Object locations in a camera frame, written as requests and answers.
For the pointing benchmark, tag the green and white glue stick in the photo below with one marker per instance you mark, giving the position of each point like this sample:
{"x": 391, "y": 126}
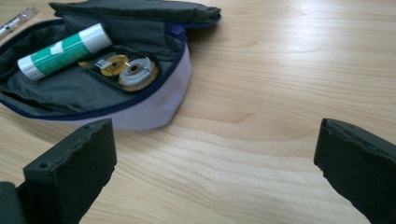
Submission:
{"x": 63, "y": 51}

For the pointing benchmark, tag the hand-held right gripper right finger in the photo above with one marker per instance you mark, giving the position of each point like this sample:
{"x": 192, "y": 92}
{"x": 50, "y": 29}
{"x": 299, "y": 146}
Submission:
{"x": 361, "y": 168}

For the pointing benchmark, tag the clear correction tape dispenser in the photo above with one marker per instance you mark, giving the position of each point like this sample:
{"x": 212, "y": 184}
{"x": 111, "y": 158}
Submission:
{"x": 123, "y": 72}

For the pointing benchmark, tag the clear pen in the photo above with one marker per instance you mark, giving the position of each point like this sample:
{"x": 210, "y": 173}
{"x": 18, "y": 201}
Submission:
{"x": 17, "y": 20}

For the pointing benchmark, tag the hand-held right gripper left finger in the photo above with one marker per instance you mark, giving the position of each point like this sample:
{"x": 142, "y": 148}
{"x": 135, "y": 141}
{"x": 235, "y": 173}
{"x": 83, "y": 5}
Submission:
{"x": 71, "y": 177}

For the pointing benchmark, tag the lilac zip pencil case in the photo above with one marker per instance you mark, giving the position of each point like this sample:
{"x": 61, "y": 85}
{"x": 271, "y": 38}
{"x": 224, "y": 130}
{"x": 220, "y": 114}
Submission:
{"x": 102, "y": 71}

